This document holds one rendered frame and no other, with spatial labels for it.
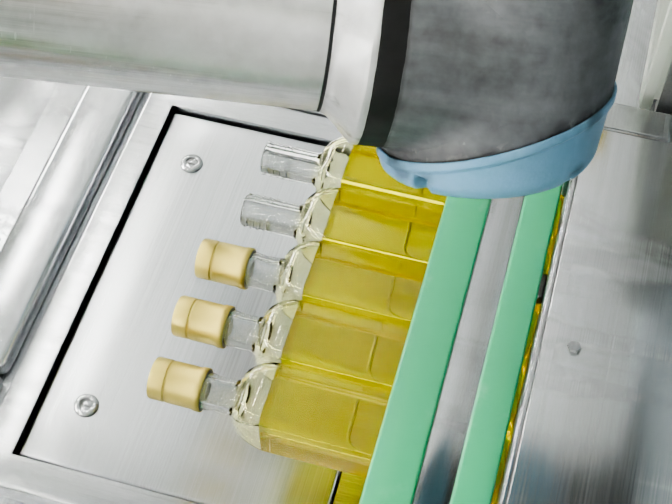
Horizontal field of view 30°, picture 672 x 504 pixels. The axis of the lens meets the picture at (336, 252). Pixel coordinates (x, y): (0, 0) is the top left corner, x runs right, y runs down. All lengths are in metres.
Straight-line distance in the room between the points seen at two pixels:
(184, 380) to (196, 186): 0.33
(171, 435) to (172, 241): 0.21
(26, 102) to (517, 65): 0.88
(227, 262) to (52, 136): 0.38
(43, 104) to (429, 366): 0.69
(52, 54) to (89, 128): 0.70
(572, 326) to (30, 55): 0.41
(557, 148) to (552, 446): 0.24
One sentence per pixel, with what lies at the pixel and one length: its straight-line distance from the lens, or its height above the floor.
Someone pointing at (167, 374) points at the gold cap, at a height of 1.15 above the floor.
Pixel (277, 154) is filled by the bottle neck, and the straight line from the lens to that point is 1.10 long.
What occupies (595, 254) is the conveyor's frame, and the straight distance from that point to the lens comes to 0.89.
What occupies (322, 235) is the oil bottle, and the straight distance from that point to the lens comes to 1.03.
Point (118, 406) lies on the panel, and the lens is 1.14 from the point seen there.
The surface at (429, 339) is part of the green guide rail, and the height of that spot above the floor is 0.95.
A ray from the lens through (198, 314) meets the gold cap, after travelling 1.01.
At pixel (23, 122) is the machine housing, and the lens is 1.40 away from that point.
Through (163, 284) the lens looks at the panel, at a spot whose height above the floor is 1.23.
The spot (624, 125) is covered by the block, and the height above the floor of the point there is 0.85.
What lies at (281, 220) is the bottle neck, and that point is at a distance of 1.06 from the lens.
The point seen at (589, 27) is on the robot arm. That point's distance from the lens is 0.62.
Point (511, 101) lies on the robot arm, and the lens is 0.62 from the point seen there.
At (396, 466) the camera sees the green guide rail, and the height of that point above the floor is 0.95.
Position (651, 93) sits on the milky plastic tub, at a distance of 0.99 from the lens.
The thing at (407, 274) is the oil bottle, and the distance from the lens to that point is 1.01.
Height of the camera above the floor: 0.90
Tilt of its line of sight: 9 degrees up
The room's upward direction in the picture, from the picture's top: 77 degrees counter-clockwise
